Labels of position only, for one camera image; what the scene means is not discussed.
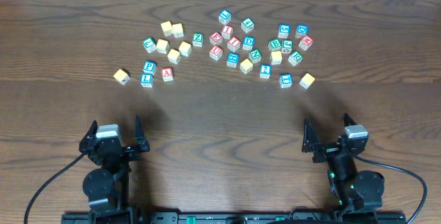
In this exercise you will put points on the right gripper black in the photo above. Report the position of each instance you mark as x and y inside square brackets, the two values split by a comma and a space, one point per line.
[329, 150]

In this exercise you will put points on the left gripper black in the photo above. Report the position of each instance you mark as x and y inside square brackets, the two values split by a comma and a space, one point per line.
[125, 150]

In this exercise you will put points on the green block R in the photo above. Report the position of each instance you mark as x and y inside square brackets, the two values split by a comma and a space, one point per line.
[295, 58]

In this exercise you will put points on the yellow block C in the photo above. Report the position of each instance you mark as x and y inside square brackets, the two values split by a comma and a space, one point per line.
[185, 49]

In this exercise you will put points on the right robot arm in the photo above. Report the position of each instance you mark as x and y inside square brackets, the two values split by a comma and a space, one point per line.
[359, 192]

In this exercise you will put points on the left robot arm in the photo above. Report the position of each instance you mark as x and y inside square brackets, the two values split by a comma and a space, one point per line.
[107, 187]

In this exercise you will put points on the blue block T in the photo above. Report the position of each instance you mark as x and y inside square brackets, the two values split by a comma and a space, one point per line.
[285, 80]

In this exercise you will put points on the blue block P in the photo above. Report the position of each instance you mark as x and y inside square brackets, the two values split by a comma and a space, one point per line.
[149, 68]

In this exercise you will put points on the red block A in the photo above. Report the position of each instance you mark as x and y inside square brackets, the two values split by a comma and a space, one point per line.
[167, 74]

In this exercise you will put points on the blue block 2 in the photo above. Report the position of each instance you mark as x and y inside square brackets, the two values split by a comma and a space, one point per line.
[265, 71]

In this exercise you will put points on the yellow block right cluster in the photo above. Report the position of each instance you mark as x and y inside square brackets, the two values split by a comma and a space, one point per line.
[276, 57]

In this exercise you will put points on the yellow block cluster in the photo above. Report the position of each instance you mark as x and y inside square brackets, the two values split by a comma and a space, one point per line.
[276, 57]
[174, 56]

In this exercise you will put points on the red block M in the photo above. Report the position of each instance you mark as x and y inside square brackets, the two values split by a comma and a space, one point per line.
[306, 42]

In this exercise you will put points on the yellow block lower left cluster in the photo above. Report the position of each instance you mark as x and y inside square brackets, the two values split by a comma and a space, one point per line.
[174, 56]

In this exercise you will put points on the yellow block beside green L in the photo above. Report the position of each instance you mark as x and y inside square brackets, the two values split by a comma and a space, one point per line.
[162, 46]

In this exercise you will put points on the green block B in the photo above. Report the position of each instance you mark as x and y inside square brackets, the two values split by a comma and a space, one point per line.
[274, 45]

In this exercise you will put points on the blue block right D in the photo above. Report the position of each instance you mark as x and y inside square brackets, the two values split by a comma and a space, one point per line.
[301, 31]

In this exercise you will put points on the blue block d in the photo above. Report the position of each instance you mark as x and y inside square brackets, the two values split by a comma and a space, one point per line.
[301, 31]
[248, 43]

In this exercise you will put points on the green block N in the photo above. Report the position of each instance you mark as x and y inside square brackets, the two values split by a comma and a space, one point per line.
[255, 55]

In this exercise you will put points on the blue block 5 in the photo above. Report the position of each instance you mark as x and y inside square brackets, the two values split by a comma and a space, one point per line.
[283, 31]

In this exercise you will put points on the yellow block S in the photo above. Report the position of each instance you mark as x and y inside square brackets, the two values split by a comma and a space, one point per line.
[178, 30]

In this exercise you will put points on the green block Z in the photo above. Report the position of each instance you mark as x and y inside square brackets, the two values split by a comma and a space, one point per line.
[197, 39]

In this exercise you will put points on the red block U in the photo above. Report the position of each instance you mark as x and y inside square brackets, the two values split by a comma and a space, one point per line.
[216, 52]

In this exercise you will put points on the green block 4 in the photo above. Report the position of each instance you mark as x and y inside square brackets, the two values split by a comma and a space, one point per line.
[247, 25]

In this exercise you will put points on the red block E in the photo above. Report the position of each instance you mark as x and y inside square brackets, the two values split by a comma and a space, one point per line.
[216, 38]

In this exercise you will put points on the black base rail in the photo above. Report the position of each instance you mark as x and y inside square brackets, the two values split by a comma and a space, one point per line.
[296, 217]

